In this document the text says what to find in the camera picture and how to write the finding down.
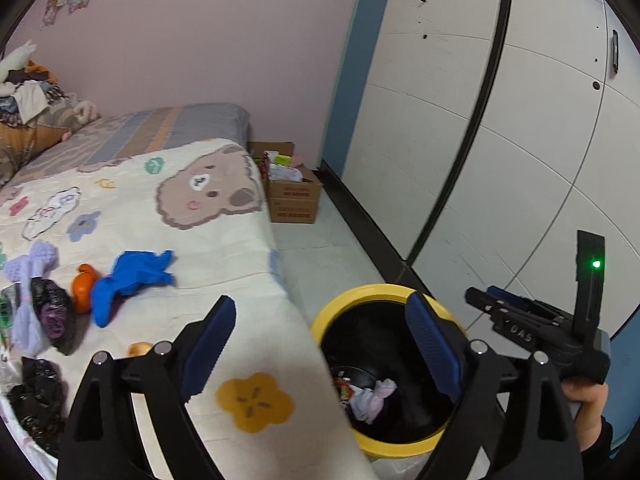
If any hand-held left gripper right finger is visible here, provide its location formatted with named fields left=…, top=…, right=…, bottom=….
left=405, top=291, right=586, bottom=480

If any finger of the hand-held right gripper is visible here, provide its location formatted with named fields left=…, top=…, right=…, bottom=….
left=487, top=285, right=531, bottom=311
left=465, top=287, right=503, bottom=317

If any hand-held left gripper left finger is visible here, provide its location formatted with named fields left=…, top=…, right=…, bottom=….
left=56, top=294, right=237, bottom=480

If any yellow rimmed black trash bin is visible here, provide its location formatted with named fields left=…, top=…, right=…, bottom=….
left=310, top=284, right=481, bottom=458

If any black bag with purple print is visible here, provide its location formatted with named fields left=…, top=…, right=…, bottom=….
left=29, top=277, right=77, bottom=356

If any person's right forearm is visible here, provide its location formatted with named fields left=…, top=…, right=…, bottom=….
left=580, top=412, right=615, bottom=461

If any person's right hand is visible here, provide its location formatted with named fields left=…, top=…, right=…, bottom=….
left=562, top=382, right=608, bottom=428

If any white lavender crumpled cloth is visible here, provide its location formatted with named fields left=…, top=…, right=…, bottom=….
left=350, top=380, right=398, bottom=423

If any red snack wrapper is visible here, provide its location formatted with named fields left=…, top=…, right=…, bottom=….
left=334, top=372, right=356, bottom=406

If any blue crumpled cloth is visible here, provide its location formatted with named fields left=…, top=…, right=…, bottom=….
left=90, top=249, right=176, bottom=328

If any orange sock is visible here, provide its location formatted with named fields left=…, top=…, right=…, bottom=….
left=71, top=263, right=101, bottom=313

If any cream cartoon printed blanket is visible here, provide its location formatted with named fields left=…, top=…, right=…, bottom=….
left=0, top=137, right=376, bottom=480

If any closed red print cardboard box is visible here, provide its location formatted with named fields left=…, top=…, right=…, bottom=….
left=269, top=197, right=321, bottom=225

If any open red print cardboard box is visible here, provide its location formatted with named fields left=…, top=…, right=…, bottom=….
left=262, top=165, right=323, bottom=201

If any plain black plastic bag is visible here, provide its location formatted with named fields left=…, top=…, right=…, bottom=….
left=7, top=357, right=68, bottom=458

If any white cloth in box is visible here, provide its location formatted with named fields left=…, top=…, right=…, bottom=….
left=270, top=164, right=303, bottom=183

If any white panelled wardrobe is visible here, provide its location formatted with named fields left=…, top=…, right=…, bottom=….
left=342, top=0, right=640, bottom=351

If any lavender fringed cloth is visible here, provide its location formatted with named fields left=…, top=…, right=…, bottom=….
left=4, top=240, right=61, bottom=358

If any bed with grey striped sheet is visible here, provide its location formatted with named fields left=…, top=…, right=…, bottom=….
left=0, top=103, right=251, bottom=186

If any pink and white plush toy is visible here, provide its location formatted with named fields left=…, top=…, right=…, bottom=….
left=62, top=100, right=101, bottom=141

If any orange patterned quilt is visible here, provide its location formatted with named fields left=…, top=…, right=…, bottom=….
left=0, top=92, right=101, bottom=186

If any white garment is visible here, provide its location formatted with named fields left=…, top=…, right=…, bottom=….
left=12, top=80, right=48, bottom=123

